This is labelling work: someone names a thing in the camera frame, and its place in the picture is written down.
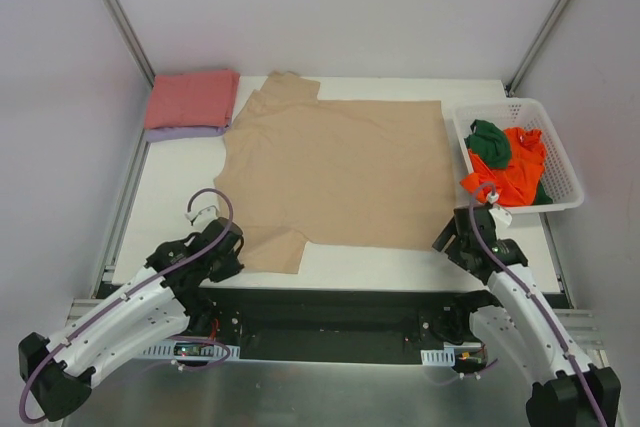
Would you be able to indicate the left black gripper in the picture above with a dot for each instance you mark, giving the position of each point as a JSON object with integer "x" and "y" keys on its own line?
{"x": 226, "y": 263}

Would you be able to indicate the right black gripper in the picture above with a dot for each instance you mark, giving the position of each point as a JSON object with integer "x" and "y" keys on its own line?
{"x": 451, "y": 240}

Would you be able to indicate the beige t shirt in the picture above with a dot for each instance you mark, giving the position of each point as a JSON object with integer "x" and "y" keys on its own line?
{"x": 363, "y": 173}

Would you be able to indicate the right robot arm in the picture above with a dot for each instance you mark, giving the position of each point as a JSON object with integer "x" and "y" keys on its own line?
{"x": 510, "y": 316}

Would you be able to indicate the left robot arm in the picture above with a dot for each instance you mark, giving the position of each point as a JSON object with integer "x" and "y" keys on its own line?
{"x": 162, "y": 300}

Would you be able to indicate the orange t shirt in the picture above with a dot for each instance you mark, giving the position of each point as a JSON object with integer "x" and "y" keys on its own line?
{"x": 519, "y": 183}

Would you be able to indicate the green t shirt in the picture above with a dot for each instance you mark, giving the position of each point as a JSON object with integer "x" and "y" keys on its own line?
{"x": 489, "y": 141}

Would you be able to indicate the white plastic basket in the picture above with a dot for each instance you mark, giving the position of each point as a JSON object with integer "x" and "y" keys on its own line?
{"x": 559, "y": 179}

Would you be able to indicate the folded lavender t shirt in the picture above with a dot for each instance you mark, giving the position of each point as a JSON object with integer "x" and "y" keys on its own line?
{"x": 168, "y": 131}

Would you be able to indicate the folded pink t shirt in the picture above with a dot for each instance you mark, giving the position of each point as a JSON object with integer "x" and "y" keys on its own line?
{"x": 198, "y": 99}

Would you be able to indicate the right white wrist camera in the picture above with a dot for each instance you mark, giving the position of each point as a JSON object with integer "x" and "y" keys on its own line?
{"x": 499, "y": 213}

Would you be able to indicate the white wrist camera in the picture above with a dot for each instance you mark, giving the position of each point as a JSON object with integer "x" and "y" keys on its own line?
{"x": 209, "y": 211}
{"x": 499, "y": 213}

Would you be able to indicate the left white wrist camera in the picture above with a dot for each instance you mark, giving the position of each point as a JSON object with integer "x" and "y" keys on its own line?
{"x": 209, "y": 211}

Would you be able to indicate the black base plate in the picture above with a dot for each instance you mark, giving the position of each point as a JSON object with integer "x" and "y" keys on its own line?
{"x": 388, "y": 328}

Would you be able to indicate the left white cable duct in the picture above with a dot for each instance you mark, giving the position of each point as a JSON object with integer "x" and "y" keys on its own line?
{"x": 189, "y": 351}

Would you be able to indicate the white cable duct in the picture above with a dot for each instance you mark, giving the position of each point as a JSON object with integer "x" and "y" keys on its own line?
{"x": 452, "y": 356}
{"x": 189, "y": 351}

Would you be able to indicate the right white cable duct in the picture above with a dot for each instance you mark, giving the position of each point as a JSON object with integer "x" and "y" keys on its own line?
{"x": 452, "y": 356}

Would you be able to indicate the aluminium front rail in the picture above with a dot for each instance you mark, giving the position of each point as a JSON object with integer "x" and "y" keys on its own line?
{"x": 579, "y": 324}

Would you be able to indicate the right aluminium frame post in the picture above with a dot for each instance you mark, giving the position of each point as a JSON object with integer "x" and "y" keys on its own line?
{"x": 542, "y": 36}

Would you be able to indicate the aluminium frame post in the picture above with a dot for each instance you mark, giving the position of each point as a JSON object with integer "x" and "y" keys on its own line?
{"x": 542, "y": 36}
{"x": 130, "y": 38}

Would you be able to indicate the left aluminium frame post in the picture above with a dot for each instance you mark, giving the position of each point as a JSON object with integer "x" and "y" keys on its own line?
{"x": 130, "y": 38}

